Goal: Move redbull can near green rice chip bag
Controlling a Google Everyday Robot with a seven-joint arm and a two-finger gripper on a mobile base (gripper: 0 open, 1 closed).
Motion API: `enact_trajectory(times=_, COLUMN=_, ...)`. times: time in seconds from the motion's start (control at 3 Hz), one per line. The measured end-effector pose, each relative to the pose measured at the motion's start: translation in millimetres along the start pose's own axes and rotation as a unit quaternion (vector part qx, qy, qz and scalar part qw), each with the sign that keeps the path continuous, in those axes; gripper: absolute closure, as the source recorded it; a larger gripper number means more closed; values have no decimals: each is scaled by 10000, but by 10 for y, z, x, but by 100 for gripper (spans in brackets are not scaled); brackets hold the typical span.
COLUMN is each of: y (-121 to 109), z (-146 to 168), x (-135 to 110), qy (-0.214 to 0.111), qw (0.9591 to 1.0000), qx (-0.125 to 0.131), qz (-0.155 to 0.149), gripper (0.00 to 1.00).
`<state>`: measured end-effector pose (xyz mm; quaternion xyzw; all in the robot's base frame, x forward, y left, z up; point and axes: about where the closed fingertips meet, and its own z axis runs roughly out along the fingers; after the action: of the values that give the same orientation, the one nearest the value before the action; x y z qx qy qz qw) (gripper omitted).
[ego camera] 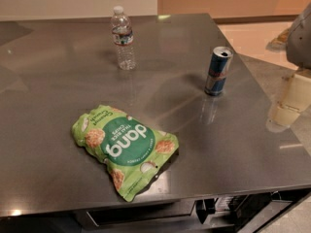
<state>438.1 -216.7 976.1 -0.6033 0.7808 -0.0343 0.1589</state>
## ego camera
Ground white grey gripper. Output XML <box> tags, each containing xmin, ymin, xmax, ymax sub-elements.
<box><xmin>273</xmin><ymin>3</ymin><xmax>311</xmax><ymax>126</ymax></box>

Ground blue silver redbull can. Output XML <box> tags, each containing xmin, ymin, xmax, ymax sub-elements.
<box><xmin>205</xmin><ymin>47</ymin><xmax>233</xmax><ymax>96</ymax></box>

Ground green rice chip bag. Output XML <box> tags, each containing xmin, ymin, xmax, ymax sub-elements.
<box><xmin>72</xmin><ymin>105</ymin><xmax>179</xmax><ymax>202</ymax></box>

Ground black equipment under table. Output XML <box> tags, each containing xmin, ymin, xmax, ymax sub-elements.
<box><xmin>195</xmin><ymin>191</ymin><xmax>294</xmax><ymax>231</ymax></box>

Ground clear plastic water bottle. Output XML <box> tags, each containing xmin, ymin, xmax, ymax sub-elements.
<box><xmin>111</xmin><ymin>6</ymin><xmax>136</xmax><ymax>70</ymax></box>

